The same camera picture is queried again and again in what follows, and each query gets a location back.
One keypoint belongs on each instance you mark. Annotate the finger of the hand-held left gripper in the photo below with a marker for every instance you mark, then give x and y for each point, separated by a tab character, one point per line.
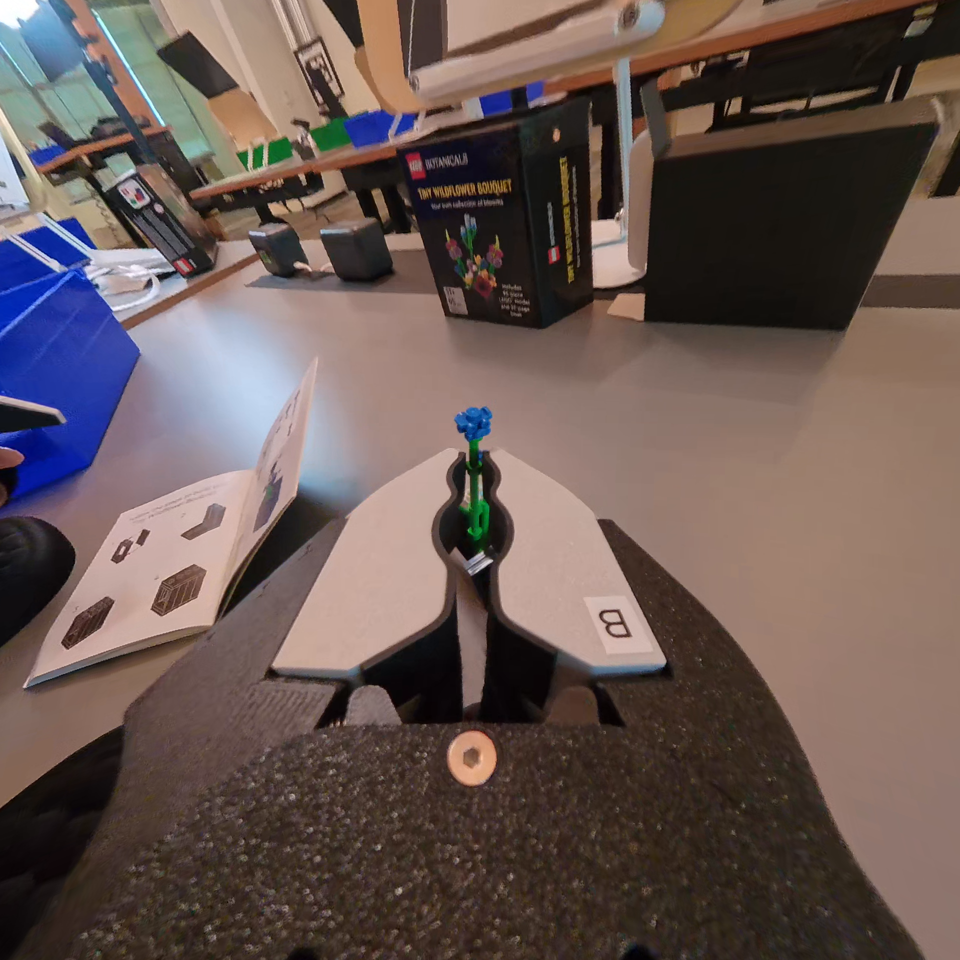
30	409

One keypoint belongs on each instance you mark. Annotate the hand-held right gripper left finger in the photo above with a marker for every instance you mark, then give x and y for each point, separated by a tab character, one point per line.
375	585

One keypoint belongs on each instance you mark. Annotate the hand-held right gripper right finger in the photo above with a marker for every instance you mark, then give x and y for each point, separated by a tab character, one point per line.
555	577

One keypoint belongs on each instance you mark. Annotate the blue lego flower green stem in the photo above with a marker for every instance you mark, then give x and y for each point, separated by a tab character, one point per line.
472	424

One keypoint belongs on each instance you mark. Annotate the open lego instruction booklet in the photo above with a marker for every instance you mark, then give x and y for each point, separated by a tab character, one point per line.
165	570

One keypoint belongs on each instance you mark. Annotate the black lego box colourful print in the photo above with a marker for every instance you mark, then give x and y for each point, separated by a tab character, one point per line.
161	225

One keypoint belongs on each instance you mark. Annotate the black lego flower set box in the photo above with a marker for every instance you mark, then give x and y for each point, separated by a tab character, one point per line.
480	225

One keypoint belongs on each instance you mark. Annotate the person's left hand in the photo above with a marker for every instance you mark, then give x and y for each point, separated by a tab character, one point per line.
9	457

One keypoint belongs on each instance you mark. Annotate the blue plastic bin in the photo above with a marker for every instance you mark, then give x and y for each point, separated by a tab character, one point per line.
60	345

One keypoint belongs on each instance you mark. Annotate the black textured armrest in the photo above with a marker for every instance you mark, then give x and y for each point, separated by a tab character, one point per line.
30	570

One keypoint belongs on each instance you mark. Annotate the small green storage bin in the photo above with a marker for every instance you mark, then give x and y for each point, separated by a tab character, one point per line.
264	154

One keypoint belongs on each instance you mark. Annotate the wooden background table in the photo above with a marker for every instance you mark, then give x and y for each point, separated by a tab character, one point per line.
300	169

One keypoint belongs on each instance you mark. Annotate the black foam block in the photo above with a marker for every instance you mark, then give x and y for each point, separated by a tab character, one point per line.
765	225

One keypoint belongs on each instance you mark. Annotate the small blue storage bin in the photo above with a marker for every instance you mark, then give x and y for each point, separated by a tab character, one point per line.
375	129

